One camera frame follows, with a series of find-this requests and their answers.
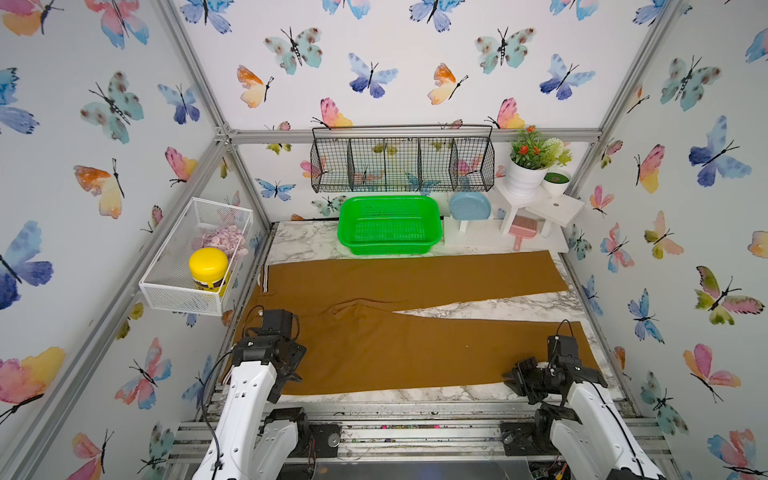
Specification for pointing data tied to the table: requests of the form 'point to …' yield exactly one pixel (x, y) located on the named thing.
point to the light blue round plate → (470, 206)
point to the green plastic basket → (390, 225)
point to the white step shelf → (554, 217)
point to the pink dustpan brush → (522, 227)
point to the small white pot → (555, 184)
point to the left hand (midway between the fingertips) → (292, 363)
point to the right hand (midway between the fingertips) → (507, 372)
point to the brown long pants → (351, 316)
